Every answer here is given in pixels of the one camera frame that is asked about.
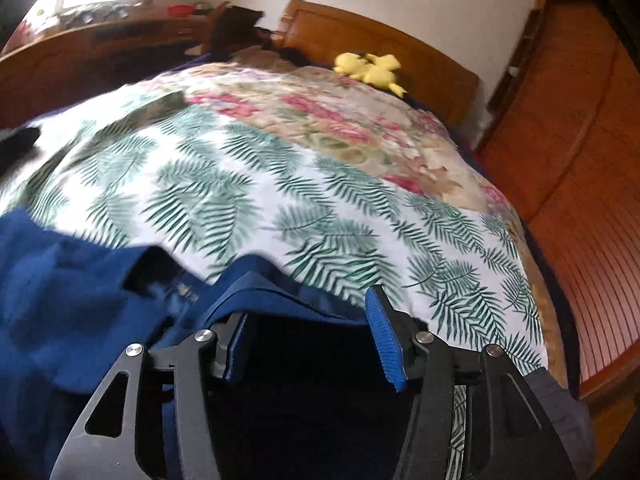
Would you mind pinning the red bowl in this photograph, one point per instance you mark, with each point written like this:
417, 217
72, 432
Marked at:
180, 10

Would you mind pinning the yellow plush toy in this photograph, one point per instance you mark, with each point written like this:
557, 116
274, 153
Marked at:
367, 67

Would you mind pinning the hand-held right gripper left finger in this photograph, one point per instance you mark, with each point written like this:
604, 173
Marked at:
235, 355

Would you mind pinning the wooden bed headboard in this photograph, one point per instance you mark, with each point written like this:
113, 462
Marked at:
425, 55

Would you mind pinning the blue suit jacket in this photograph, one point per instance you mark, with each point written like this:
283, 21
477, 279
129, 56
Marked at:
65, 300

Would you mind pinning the leaf print bed sheet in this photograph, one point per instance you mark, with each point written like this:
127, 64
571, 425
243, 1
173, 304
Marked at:
250, 195

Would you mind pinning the navy bed cover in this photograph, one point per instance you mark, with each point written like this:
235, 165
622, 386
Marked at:
565, 320

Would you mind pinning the floral blanket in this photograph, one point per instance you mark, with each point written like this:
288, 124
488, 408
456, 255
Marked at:
340, 120

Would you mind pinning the wooden louvered wardrobe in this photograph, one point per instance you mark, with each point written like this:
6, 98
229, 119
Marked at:
585, 185

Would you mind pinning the wooden chair with dark cloth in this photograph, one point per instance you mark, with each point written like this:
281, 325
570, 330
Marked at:
232, 27

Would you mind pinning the black garment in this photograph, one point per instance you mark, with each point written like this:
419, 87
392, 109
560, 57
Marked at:
17, 147

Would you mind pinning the wooden desk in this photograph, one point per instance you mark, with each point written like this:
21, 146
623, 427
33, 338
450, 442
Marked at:
75, 55

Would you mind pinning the grey metal desk clutter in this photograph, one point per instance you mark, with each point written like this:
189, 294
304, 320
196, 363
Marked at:
95, 12

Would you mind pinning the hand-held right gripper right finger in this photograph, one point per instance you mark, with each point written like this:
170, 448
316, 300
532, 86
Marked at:
385, 345

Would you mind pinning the dark grey cloth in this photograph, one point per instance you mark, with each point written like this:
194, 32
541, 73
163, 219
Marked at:
565, 420

